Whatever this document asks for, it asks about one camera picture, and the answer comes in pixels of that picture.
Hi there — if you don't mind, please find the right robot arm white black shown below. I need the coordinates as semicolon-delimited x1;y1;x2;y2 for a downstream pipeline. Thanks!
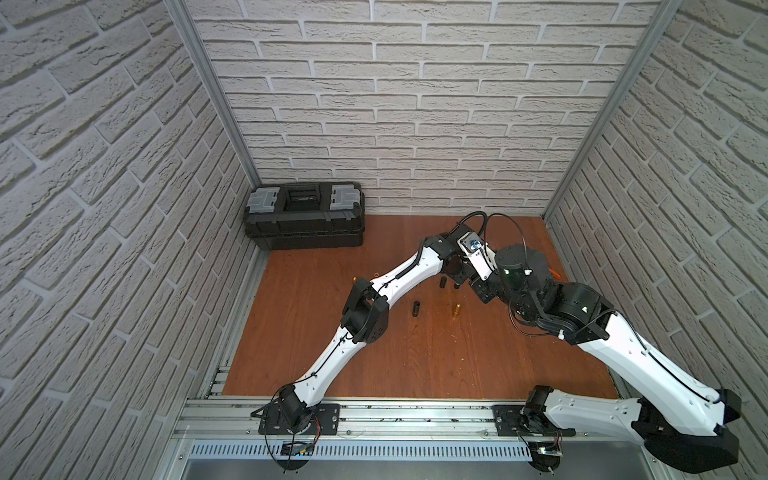
463;239;741;474

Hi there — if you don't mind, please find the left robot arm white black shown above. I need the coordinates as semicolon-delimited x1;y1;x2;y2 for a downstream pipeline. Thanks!
258;211;498;434

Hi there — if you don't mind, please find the black plastic toolbox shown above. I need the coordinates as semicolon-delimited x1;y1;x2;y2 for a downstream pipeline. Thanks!
243;181;365;251

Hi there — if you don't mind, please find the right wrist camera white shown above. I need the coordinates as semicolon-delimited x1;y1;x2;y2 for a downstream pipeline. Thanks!
457;231;496;281

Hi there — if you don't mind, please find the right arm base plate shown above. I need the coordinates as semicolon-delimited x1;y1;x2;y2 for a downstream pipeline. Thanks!
491;404;576;437

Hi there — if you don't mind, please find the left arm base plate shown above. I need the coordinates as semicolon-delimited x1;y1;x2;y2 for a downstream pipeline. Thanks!
251;401;341;436

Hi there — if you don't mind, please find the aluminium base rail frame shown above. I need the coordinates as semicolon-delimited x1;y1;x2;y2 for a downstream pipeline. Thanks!
152;365;685;480

